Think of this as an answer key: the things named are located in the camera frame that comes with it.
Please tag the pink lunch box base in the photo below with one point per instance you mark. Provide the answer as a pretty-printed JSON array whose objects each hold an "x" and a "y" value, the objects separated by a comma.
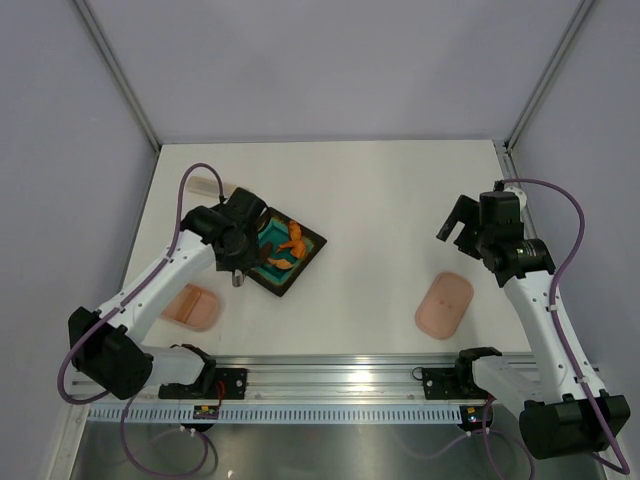
[{"x": 194, "y": 308}]

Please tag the orange fried chicken piece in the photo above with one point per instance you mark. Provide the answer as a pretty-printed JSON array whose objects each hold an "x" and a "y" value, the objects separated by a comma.
[{"x": 296, "y": 244}]

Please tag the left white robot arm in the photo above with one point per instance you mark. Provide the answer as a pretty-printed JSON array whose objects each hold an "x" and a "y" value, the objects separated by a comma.
[{"x": 105, "y": 344}]

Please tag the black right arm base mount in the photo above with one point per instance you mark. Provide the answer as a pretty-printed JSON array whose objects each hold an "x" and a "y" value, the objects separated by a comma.
[{"x": 443, "y": 384}]

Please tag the pink lunch box lid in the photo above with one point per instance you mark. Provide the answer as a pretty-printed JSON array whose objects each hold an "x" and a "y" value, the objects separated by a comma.
[{"x": 444, "y": 305}]

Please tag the orange fried shrimp piece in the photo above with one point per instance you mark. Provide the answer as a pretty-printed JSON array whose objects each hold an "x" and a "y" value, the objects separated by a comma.
[{"x": 280, "y": 263}]

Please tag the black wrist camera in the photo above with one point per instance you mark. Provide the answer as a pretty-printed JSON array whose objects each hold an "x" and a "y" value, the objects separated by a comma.
[
  {"x": 245, "y": 204},
  {"x": 499, "y": 208}
]

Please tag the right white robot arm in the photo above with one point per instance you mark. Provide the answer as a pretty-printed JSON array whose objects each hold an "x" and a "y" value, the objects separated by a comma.
[{"x": 569, "y": 410}]

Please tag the metal food tongs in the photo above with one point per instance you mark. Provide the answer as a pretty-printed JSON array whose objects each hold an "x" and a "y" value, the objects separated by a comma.
[{"x": 238, "y": 278}]

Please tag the brown meat patty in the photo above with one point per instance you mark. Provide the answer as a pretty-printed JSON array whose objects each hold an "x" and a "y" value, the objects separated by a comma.
[{"x": 266, "y": 251}]

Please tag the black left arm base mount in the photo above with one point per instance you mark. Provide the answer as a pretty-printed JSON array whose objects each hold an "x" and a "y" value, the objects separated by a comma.
[{"x": 223, "y": 383}]

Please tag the aluminium frame post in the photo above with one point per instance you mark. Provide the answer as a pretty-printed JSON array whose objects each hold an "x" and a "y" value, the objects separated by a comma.
[
  {"x": 99, "y": 39},
  {"x": 550, "y": 71}
]

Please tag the right aluminium frame post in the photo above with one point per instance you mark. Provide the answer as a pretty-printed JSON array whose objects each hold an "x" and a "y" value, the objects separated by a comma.
[{"x": 550, "y": 71}]

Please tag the left aluminium frame post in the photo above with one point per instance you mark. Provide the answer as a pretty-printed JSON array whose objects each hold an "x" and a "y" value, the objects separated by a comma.
[{"x": 99, "y": 39}]

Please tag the white slotted cable duct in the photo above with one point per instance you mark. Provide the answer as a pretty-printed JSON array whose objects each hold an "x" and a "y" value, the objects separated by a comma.
[{"x": 164, "y": 413}]

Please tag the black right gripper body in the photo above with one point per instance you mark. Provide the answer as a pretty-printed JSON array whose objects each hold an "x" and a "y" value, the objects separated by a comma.
[{"x": 473, "y": 237}]

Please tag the aluminium mounting rail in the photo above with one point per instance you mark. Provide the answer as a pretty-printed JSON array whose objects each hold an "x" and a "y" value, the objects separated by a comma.
[{"x": 337, "y": 378}]

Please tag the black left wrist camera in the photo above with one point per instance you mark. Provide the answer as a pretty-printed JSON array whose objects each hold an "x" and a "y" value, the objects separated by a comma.
[{"x": 245, "y": 204}]

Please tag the beige cutlery case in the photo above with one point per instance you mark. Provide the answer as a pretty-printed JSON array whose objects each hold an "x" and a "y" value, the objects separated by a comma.
[{"x": 209, "y": 187}]

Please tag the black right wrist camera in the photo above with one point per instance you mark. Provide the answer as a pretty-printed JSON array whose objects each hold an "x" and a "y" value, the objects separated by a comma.
[{"x": 499, "y": 208}]

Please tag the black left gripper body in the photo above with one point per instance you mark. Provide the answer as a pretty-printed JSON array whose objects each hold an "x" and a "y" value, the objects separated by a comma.
[{"x": 245, "y": 255}]

